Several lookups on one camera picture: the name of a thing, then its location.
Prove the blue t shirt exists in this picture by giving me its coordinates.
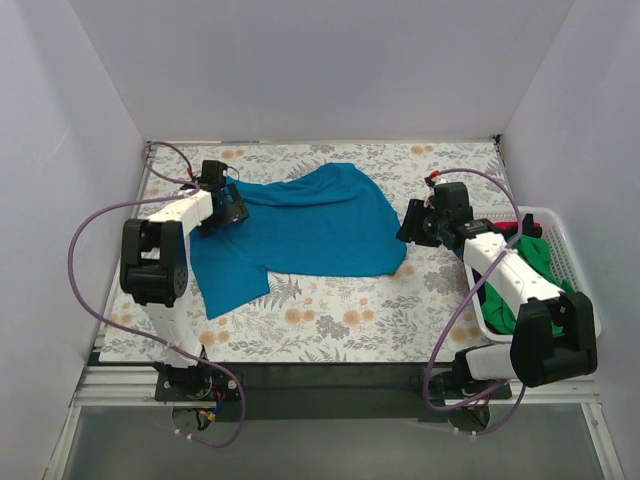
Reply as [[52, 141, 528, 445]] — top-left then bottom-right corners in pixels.
[[190, 163, 407, 319]]

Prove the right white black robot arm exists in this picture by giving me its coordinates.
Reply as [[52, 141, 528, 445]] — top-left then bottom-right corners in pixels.
[[396, 182, 598, 398]]

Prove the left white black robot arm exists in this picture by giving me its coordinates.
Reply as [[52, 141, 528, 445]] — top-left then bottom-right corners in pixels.
[[120, 160, 248, 400]]

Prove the magenta t shirt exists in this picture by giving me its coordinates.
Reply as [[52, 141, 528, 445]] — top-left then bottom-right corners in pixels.
[[495, 222, 543, 240]]

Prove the floral patterned table mat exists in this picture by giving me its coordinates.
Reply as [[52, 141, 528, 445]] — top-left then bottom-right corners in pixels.
[[98, 143, 517, 363]]

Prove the black t shirt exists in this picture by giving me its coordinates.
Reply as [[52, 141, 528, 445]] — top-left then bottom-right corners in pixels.
[[522, 213, 543, 238]]

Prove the green t shirt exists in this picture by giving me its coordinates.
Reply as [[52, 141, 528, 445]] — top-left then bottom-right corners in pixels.
[[480, 234, 576, 336]]

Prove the white plastic laundry basket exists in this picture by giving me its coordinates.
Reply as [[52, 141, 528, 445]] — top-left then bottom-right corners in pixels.
[[464, 206, 602, 343]]

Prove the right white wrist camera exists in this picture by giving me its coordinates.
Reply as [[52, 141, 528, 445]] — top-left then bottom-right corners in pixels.
[[425, 170, 448, 210]]

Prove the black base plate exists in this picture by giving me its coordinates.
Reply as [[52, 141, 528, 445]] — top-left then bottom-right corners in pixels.
[[154, 363, 491, 431]]

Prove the aluminium frame rail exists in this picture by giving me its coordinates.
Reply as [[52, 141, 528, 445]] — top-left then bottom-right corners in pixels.
[[73, 365, 158, 406]]

